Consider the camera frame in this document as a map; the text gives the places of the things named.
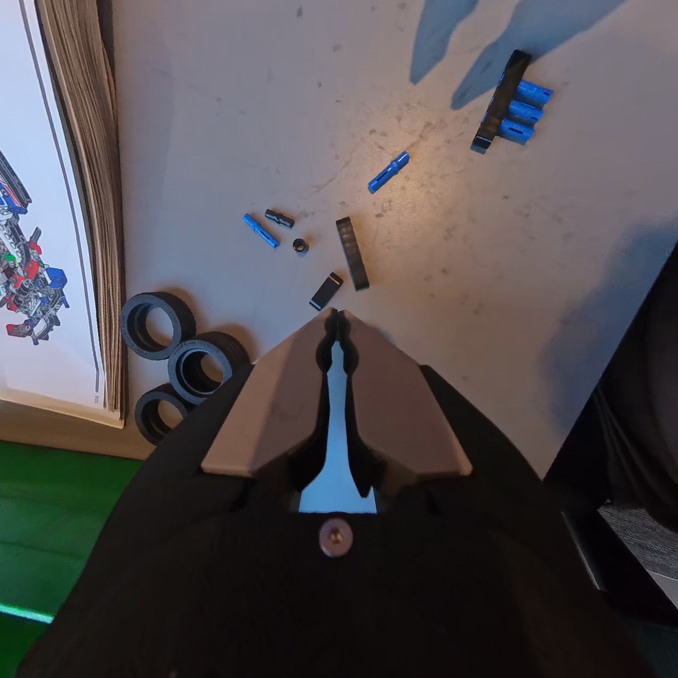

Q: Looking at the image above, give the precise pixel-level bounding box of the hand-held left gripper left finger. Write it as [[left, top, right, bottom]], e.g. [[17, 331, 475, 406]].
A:
[[200, 308, 340, 490]]

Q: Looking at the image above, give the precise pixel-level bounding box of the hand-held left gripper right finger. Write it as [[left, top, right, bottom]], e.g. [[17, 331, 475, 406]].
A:
[[337, 310, 473, 499]]

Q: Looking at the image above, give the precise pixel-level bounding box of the short black toy beam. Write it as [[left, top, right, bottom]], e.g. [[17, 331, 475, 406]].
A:
[[309, 272, 345, 311]]

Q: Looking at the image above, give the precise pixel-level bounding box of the long black toy beam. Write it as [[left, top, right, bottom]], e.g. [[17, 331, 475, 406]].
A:
[[470, 50, 533, 155], [335, 216, 370, 292]]

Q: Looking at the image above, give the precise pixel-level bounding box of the white desk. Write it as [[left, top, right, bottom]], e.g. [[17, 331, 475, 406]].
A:
[[0, 0, 678, 480]]

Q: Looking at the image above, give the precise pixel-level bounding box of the group of black rubber tyres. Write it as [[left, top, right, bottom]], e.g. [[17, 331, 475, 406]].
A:
[[167, 332, 251, 406]]

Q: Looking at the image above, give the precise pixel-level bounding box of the black rubber toy tire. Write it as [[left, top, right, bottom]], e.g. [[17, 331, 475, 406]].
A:
[[120, 291, 198, 362], [134, 382, 191, 446]]

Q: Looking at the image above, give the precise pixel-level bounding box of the green plastic bin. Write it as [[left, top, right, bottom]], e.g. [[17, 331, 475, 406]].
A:
[[0, 439, 151, 663]]

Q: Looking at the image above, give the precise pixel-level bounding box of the person's brown sweater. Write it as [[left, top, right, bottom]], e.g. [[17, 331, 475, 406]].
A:
[[593, 249, 678, 530]]

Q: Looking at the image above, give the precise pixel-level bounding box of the open instruction booklet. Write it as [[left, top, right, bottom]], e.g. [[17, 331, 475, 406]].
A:
[[0, 0, 127, 429]]

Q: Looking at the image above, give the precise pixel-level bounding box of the black metal frame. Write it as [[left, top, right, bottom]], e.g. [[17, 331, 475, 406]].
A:
[[543, 450, 678, 626]]

